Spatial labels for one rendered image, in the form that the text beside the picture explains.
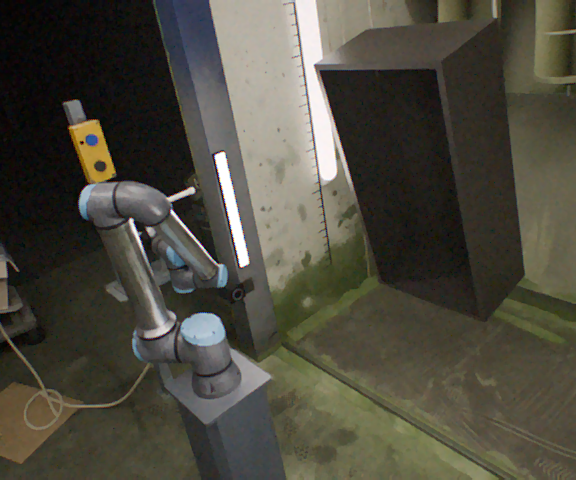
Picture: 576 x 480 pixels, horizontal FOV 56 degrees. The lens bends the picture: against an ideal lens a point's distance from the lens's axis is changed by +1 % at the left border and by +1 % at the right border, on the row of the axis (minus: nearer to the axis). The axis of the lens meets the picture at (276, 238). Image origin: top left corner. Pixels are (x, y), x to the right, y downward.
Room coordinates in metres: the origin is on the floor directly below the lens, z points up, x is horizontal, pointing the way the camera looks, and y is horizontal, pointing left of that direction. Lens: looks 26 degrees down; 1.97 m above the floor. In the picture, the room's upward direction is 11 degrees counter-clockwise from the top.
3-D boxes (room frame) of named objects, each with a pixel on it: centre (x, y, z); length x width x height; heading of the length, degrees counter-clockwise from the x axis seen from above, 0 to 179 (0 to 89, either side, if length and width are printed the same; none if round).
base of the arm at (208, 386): (1.62, 0.33, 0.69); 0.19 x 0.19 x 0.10
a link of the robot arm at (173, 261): (1.92, 0.41, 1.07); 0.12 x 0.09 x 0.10; 36
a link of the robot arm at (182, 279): (1.91, 0.40, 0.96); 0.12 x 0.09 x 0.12; 71
